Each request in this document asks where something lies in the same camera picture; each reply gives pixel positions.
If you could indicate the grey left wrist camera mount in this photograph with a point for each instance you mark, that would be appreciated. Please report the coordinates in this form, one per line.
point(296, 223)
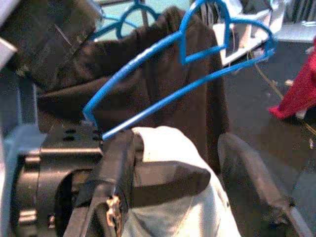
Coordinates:
point(24, 138)

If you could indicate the light blue denim shorts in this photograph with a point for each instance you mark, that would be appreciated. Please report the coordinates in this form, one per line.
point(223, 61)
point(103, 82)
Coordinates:
point(168, 140)

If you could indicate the red shirt with yellow print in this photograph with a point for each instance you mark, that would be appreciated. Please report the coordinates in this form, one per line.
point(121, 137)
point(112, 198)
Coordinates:
point(298, 93)

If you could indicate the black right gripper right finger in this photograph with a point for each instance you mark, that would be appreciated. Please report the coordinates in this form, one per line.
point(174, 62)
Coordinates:
point(251, 192)

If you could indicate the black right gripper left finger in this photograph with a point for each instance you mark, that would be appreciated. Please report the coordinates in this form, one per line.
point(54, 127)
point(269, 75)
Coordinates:
point(111, 172)

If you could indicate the plain black garment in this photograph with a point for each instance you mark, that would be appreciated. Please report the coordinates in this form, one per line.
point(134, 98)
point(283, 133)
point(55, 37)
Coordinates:
point(168, 93)

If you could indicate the white desk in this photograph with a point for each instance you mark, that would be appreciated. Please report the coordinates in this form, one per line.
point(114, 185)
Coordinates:
point(247, 32)

